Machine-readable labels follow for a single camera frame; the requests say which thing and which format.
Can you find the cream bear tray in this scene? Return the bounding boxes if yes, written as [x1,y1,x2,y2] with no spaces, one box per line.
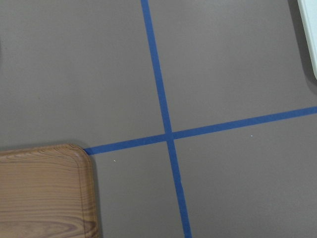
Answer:
[298,0,317,78]

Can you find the wooden cutting board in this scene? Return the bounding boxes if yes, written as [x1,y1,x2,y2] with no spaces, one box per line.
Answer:
[0,144,100,238]

